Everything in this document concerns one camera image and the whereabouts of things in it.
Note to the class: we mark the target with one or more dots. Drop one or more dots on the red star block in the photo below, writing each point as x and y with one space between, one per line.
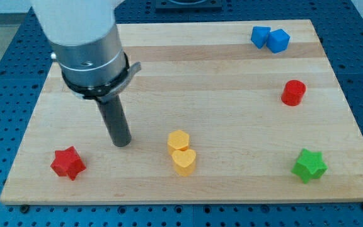
67 163

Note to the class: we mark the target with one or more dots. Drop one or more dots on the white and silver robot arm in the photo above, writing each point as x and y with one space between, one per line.
84 38

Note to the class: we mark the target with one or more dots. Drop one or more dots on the wooden board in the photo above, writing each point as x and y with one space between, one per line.
210 81

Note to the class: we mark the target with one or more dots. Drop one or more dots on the green star block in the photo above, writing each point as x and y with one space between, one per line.
309 165

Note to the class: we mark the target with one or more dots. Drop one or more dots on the yellow hexagon block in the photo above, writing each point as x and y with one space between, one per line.
178 140

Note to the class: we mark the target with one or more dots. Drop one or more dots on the yellow heart block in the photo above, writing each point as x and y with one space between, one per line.
184 162

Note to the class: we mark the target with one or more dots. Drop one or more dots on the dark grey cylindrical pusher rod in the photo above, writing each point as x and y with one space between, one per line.
116 123

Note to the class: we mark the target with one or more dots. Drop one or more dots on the blue triangular block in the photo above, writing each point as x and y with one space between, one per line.
259 35

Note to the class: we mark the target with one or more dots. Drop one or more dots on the red cylinder block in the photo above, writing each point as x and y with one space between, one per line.
293 92

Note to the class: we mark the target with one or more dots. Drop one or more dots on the blue cube block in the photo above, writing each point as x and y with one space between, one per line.
277 41

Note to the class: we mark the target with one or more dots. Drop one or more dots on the blue perforated table plate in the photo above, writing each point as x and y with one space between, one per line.
23 71

